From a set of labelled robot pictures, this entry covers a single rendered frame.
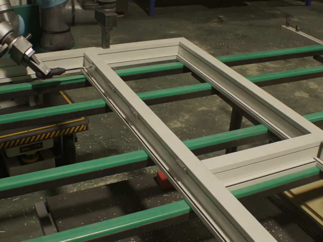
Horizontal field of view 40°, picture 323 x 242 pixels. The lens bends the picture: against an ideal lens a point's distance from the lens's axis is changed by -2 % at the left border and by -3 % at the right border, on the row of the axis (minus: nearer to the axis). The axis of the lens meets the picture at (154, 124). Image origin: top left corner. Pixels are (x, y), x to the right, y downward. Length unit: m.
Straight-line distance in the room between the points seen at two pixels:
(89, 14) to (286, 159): 1.44
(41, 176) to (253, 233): 0.55
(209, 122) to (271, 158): 2.05
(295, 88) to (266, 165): 2.83
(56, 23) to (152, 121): 1.21
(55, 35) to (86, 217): 1.19
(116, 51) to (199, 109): 1.69
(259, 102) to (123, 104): 0.45
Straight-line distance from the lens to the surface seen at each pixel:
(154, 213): 1.05
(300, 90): 4.00
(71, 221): 1.45
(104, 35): 1.77
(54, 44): 2.38
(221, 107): 3.46
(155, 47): 1.87
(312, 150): 1.30
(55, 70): 1.61
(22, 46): 1.57
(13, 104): 2.72
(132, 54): 1.84
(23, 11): 2.46
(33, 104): 2.71
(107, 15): 1.69
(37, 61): 1.58
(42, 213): 1.53
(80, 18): 2.36
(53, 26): 2.37
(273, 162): 1.22
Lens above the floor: 1.55
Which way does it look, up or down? 30 degrees down
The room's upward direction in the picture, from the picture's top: 3 degrees clockwise
